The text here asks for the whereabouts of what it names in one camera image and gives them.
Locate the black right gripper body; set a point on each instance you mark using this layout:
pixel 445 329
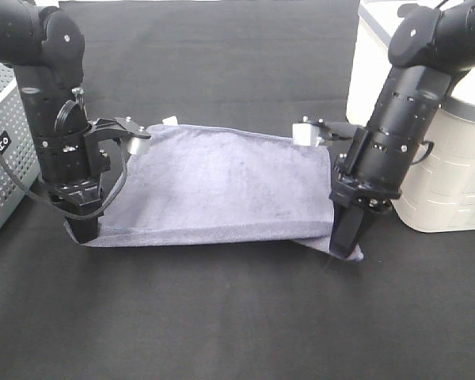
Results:
pixel 348 190

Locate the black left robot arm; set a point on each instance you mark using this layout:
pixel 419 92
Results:
pixel 45 47

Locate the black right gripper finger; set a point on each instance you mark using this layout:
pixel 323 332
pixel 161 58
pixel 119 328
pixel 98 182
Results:
pixel 346 230

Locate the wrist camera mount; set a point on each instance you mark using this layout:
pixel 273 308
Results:
pixel 135 138
pixel 307 132

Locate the grey perforated laundry basket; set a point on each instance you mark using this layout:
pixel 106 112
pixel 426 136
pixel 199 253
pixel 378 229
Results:
pixel 16 145

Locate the black table cloth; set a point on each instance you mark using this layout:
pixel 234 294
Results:
pixel 272 310

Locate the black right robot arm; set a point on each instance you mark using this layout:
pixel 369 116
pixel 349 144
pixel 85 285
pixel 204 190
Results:
pixel 430 52

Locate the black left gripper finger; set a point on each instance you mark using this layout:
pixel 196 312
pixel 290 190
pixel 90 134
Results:
pixel 85 230

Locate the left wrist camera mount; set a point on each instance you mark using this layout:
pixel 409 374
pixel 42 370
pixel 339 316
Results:
pixel 135 138

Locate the white lidded storage basket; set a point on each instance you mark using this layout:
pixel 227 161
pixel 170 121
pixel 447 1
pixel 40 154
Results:
pixel 438 194

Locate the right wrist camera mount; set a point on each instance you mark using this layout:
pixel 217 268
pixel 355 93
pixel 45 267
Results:
pixel 307 132

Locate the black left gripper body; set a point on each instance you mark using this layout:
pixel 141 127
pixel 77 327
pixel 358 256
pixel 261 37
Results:
pixel 75 199

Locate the blue-grey microfibre towel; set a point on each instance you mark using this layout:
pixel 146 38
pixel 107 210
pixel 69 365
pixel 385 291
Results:
pixel 200 185

